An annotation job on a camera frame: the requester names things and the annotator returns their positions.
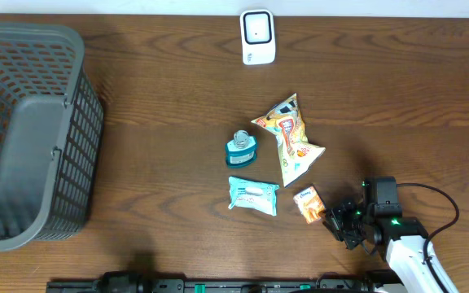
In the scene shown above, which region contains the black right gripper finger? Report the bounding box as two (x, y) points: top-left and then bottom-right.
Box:
(328, 225), (351, 244)
(323, 207), (344, 228)

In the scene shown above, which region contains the orange tissue pack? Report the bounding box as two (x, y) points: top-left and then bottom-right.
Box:
(293, 186), (326, 224)

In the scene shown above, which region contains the yellow snack bag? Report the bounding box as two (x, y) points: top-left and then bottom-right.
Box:
(252, 94), (326, 187)

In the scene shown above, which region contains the teal wet wipes pack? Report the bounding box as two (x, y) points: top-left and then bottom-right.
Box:
(228, 177), (279, 216)

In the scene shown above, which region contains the teal mouthwash bottle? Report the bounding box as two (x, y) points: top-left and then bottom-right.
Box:
(225, 130), (258, 168)

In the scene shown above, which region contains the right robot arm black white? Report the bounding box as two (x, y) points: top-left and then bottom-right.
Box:
(323, 177), (460, 292)

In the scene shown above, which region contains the white barcode scanner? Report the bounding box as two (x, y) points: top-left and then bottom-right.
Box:
(239, 9), (276, 65)

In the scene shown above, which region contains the dark grey plastic basket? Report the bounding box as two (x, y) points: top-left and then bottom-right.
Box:
(0, 23), (104, 251)

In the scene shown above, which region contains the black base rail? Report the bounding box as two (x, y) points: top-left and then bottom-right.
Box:
(46, 270), (406, 293)

